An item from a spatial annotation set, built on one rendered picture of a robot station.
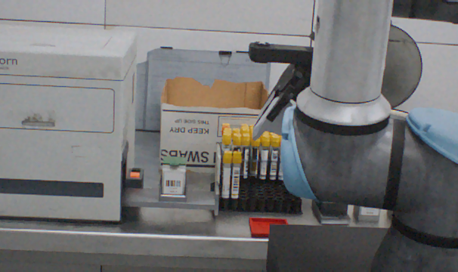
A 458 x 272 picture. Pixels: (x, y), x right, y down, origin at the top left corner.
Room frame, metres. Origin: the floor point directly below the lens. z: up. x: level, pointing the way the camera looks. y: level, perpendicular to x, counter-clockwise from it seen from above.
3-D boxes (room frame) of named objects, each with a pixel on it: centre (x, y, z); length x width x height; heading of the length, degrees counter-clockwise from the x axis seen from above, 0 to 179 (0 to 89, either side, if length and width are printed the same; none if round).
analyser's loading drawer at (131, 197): (1.19, 0.12, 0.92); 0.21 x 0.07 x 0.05; 94
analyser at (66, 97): (1.27, 0.31, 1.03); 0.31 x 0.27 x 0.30; 94
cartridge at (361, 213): (1.26, -0.27, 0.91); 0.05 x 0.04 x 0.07; 4
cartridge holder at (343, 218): (1.25, -0.20, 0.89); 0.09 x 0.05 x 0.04; 6
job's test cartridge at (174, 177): (1.19, 0.09, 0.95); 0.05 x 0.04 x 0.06; 3
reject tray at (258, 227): (1.16, -0.08, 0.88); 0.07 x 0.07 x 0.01; 4
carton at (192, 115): (1.59, 0.04, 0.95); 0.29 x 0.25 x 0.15; 4
